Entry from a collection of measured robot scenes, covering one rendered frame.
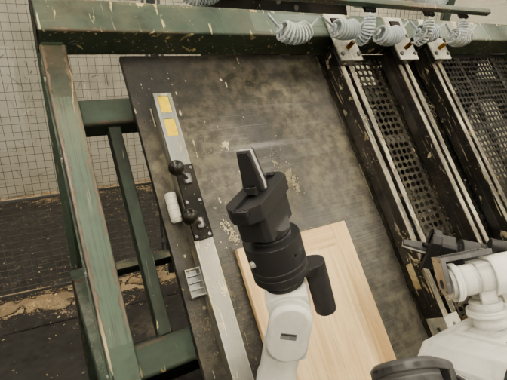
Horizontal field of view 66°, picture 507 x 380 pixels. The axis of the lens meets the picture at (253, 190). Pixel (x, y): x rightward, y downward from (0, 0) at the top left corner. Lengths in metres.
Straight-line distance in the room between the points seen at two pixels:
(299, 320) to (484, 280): 0.31
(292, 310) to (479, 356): 0.27
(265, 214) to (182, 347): 0.58
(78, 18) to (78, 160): 0.37
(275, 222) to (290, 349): 0.21
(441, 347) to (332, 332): 0.48
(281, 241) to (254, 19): 0.91
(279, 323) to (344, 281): 0.60
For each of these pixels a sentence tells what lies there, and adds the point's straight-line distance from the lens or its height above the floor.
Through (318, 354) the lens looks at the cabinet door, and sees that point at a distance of 1.13.
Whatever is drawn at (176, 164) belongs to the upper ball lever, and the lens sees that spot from 0.91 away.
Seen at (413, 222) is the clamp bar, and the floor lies 1.26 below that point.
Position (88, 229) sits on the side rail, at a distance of 0.95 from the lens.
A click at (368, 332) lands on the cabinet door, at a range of 1.22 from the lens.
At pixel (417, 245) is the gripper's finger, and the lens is 1.14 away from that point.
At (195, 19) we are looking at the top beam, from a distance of 1.25.
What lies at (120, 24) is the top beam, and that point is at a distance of 1.17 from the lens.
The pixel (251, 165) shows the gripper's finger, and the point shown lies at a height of 1.62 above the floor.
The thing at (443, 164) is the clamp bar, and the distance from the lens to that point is 1.57.
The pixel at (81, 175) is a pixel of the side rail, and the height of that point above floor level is 1.50.
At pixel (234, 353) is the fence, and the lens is 0.99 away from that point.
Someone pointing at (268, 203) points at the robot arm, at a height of 1.58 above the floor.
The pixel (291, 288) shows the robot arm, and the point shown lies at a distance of 0.61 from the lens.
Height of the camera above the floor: 1.77
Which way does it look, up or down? 19 degrees down
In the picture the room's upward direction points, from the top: straight up
